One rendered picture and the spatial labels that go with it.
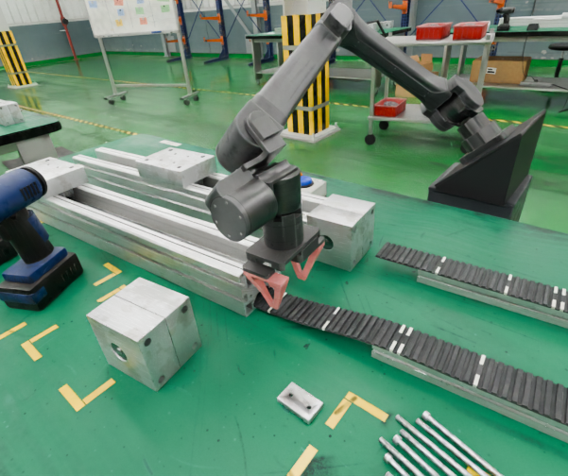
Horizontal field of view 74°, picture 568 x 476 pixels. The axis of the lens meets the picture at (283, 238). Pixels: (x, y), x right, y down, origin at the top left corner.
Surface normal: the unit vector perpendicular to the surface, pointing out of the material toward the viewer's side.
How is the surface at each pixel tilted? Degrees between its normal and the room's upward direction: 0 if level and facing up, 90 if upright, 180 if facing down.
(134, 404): 0
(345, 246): 90
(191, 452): 0
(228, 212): 90
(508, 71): 90
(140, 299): 0
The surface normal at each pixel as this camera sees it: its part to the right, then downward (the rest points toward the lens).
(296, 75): 0.47, -0.43
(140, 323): -0.07, -0.84
